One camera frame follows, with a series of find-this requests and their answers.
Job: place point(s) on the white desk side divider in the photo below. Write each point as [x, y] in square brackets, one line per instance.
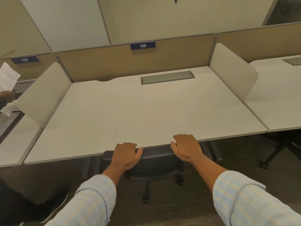
[44, 94]
[231, 70]

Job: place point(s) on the black mesh office chair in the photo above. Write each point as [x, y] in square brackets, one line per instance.
[155, 164]

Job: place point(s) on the dark trouser leg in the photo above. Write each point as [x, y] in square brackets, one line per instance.
[16, 204]

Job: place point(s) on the blue desk number label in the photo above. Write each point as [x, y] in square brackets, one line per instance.
[25, 59]
[143, 45]

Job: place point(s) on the dark wall board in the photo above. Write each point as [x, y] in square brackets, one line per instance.
[285, 10]

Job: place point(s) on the person's left hand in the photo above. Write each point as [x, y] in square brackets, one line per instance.
[123, 156]

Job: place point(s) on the black shoe with white sole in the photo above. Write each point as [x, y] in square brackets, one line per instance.
[55, 204]

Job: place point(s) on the person's right hand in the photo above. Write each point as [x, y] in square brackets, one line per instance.
[188, 148]

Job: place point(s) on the grey desk leg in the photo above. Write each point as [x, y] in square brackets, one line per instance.
[215, 150]
[90, 167]

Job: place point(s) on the white printed paper sheet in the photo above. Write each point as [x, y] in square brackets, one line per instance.
[7, 76]

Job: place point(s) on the tan fabric partition panel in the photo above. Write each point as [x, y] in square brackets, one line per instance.
[112, 62]
[258, 41]
[35, 68]

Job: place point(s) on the person's right forearm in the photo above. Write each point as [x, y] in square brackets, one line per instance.
[239, 197]

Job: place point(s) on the black office chair base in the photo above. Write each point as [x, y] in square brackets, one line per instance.
[279, 148]

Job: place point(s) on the person's left forearm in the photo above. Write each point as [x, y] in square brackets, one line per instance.
[94, 197]

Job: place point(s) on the person's left thumb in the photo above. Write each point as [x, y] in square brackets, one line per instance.
[140, 152]

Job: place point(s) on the person's right thumb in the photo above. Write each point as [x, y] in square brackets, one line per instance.
[173, 147]

